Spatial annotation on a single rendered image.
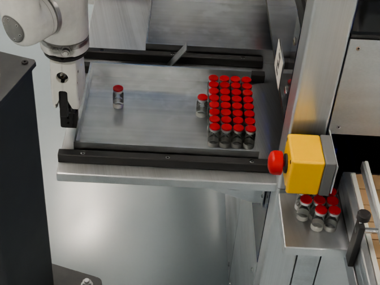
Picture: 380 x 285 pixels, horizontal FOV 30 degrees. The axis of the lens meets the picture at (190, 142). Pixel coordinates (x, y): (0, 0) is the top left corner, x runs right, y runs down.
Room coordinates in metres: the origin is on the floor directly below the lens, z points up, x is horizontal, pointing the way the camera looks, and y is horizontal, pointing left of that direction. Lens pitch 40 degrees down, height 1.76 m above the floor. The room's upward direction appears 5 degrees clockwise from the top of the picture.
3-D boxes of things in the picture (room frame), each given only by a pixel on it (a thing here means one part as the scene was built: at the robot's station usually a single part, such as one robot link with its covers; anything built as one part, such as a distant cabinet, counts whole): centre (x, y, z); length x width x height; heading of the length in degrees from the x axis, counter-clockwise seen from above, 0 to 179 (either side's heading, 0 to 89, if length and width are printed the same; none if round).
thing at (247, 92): (1.11, -0.11, 0.90); 0.18 x 0.02 x 0.05; 2
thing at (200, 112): (1.12, -0.02, 0.90); 0.02 x 0.02 x 0.05
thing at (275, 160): (0.87, -0.15, 0.99); 0.04 x 0.04 x 0.04; 2
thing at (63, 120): (1.02, 0.23, 0.94); 0.03 x 0.03 x 0.07; 2
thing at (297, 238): (0.86, -0.24, 0.87); 0.14 x 0.13 x 0.02; 92
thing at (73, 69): (1.03, 0.23, 1.03); 0.10 x 0.08 x 0.11; 2
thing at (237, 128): (1.11, -0.09, 0.90); 0.18 x 0.02 x 0.05; 2
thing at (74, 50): (1.03, 0.23, 1.09); 0.09 x 0.08 x 0.03; 2
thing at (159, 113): (1.11, 0.05, 0.90); 0.34 x 0.26 x 0.04; 92
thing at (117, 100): (1.13, 0.15, 0.90); 0.02 x 0.02 x 0.04
